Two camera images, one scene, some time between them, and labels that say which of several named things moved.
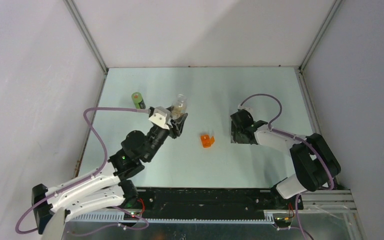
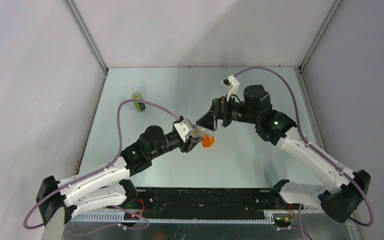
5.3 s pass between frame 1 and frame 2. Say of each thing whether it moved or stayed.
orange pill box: stayed
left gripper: moved
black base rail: stayed
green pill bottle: stayed
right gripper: moved
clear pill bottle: moved
